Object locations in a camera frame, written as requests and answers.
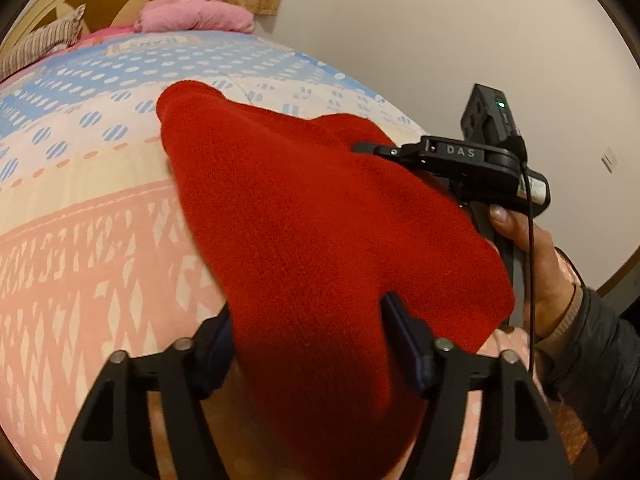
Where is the pink pillow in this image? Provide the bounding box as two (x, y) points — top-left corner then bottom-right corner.
(134, 0), (255, 36)

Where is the person's right forearm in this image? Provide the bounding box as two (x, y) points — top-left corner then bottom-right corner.
(530, 247), (640, 466)

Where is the red knitted sweater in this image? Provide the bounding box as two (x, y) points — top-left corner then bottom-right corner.
(156, 80), (516, 480)

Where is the striped pillow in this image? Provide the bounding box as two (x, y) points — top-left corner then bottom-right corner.
(0, 4), (87, 77)

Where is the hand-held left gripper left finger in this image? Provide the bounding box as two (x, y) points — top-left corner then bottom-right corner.
(54, 305), (236, 480)

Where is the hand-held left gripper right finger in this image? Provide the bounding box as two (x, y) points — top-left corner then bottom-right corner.
(380, 291), (571, 480)

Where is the person's right hand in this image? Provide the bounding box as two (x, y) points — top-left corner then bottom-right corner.
(489, 204), (583, 336)

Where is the dotted bed sheet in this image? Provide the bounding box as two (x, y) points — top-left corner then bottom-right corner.
(0, 27), (601, 480)

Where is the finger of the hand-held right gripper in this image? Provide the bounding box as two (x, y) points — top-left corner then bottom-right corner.
(352, 141), (417, 166)

